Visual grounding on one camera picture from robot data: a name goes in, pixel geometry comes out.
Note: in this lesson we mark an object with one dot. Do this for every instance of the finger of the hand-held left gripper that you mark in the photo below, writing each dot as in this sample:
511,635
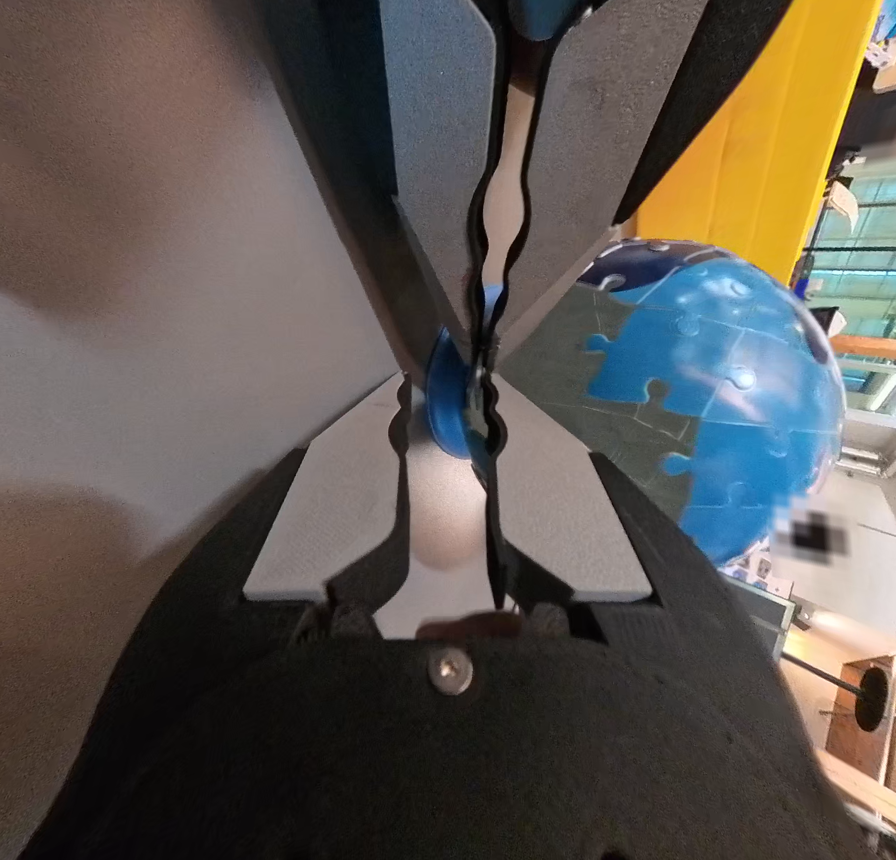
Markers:
434,117
602,124

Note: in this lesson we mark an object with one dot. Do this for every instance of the black disc on rod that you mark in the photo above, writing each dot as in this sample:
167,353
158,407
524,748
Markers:
871,699

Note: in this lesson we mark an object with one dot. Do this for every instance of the blue puzzle piece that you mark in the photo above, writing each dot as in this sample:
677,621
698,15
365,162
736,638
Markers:
448,398

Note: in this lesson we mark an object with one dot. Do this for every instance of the blue puzzle ball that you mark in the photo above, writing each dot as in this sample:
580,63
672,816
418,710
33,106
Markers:
756,419

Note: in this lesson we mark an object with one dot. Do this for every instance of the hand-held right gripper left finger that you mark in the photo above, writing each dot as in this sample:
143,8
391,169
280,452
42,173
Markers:
336,524

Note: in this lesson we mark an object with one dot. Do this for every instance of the small curved puzzle piece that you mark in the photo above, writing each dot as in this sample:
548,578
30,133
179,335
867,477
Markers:
479,398

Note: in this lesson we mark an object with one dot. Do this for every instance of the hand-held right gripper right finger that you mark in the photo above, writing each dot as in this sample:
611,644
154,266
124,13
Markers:
560,524

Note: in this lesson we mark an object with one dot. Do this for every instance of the yellow plastic bin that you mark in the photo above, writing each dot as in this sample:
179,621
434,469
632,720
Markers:
770,138

